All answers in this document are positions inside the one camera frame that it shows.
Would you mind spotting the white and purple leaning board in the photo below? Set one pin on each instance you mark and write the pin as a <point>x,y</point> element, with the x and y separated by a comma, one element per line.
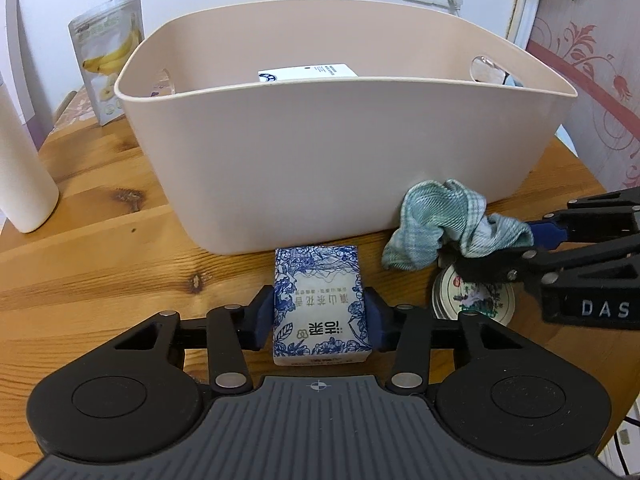
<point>15,50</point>

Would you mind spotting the banana chip pouch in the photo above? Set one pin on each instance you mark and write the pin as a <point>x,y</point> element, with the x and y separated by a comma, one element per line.
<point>107,55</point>

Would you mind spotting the round metal tin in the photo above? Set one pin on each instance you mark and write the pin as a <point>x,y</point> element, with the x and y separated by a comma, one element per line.
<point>475,300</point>

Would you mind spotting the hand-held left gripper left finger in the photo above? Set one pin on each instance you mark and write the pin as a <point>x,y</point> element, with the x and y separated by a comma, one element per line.
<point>262,317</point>

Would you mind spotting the white box with blue logo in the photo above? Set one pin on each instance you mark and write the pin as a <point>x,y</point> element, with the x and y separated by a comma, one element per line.
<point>305,74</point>

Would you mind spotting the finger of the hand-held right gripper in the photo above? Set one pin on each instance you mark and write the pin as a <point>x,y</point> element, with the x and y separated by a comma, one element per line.
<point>547,232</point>
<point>495,267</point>

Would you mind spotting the green plaid cloth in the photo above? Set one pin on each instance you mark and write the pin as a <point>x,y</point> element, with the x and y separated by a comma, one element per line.
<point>430,225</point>

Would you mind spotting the blue floral print box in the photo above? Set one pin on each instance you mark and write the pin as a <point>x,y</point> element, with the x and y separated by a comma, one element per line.
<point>320,305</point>

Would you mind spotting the white thermos bottle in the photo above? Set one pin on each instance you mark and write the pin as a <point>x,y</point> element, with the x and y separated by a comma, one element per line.
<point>25,170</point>

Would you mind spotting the light blue blanket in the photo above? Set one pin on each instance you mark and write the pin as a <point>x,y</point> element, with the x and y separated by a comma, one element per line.
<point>565,140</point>

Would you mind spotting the floral patterned stool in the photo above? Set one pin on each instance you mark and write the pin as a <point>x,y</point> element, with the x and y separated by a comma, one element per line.
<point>75,110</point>

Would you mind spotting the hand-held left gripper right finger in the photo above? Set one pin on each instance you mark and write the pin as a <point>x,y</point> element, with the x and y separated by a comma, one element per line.
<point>376,317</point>

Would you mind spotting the floral pattern headboard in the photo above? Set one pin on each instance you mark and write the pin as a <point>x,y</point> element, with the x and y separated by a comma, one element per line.
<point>590,85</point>

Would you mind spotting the beige plastic storage bin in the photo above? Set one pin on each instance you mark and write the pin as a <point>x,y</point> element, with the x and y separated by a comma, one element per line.
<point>325,160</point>

